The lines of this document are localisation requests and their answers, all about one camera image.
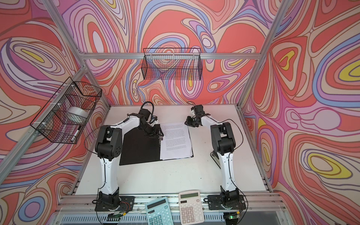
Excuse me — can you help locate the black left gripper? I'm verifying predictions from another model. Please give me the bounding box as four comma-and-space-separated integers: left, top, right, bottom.
138, 123, 164, 137

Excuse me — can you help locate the blue folder with black inside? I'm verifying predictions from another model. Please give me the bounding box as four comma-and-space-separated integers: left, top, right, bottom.
119, 123, 194, 166

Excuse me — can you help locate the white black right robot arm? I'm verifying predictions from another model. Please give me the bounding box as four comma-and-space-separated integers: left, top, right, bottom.
185, 113, 240, 209

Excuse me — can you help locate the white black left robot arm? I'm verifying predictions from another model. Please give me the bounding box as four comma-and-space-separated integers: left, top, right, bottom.
95, 109, 164, 212

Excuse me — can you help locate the beige black stapler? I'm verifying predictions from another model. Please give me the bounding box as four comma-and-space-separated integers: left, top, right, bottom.
210, 151, 221, 169

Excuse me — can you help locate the white tape roll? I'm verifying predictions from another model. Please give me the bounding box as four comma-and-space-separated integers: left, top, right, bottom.
66, 106, 88, 121

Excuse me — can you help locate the teal calculator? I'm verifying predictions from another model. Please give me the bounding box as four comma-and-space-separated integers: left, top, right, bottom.
145, 197, 173, 225

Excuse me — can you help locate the black marker pen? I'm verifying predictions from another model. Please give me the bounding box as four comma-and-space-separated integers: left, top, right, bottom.
71, 126, 81, 143

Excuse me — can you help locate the pink white calculator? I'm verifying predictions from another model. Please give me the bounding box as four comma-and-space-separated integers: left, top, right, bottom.
178, 190, 205, 225

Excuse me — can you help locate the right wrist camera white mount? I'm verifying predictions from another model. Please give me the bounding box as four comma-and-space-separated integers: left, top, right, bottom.
190, 105, 210, 117

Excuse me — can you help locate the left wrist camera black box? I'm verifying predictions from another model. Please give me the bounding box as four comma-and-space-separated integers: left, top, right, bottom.
139, 101, 158, 124

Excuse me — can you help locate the black wire basket back wall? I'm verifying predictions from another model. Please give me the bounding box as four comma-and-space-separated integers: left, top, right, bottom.
141, 47, 203, 81

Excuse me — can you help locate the black wire basket wall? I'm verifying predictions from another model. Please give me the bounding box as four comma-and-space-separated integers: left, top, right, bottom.
30, 77, 102, 144
141, 47, 203, 81

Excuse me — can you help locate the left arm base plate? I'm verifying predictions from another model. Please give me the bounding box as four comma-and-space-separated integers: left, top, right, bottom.
92, 196, 135, 218

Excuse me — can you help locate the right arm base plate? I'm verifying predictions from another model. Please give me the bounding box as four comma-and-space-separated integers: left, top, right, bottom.
204, 194, 247, 220

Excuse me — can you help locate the black wire basket left wall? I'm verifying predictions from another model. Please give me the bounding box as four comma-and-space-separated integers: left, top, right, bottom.
30, 77, 102, 144

